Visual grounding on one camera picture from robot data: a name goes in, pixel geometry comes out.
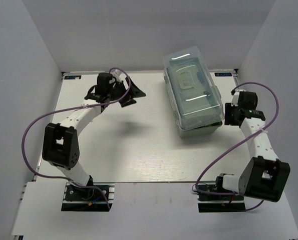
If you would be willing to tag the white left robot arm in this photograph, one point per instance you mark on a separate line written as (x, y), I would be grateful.
(61, 144)

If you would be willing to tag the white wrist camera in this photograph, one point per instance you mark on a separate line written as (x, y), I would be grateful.
(117, 74)
(235, 97)

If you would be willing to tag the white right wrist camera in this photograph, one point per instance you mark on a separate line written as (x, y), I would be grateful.
(235, 97)

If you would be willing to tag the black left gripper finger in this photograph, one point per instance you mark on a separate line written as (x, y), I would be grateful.
(127, 101)
(133, 90)

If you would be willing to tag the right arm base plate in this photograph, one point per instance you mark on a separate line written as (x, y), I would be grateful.
(208, 203)

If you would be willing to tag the green toolbox with clear lid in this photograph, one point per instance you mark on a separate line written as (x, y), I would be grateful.
(195, 99)

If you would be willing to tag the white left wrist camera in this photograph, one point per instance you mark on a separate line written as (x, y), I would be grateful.
(117, 74)

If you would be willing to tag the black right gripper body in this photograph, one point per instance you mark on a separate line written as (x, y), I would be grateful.
(230, 112)

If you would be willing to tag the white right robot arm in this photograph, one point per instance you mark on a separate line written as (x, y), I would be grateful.
(265, 175)

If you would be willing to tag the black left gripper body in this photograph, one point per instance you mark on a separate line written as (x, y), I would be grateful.
(117, 92)

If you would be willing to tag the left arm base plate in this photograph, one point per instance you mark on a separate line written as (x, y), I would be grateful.
(77, 199)

